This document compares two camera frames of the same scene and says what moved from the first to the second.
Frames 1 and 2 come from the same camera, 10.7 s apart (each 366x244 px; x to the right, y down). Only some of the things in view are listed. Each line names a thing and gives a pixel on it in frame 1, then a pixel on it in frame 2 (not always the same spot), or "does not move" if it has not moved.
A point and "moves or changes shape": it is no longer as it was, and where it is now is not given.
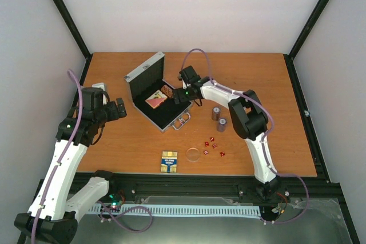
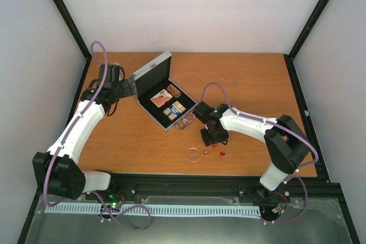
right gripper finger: [175, 92] → [223, 140]
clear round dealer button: [193, 154] does not move
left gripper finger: [122, 110] → [133, 88]
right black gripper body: [188, 95] → [218, 133]
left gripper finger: [120, 103] → [132, 78]
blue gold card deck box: [168, 162] → [174, 110]
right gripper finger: [179, 99] → [207, 137]
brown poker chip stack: [167, 91] moves or changes shape
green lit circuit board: [115, 201] does not move
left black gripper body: [102, 118] → [127, 91]
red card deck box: [156, 99] moves or changes shape
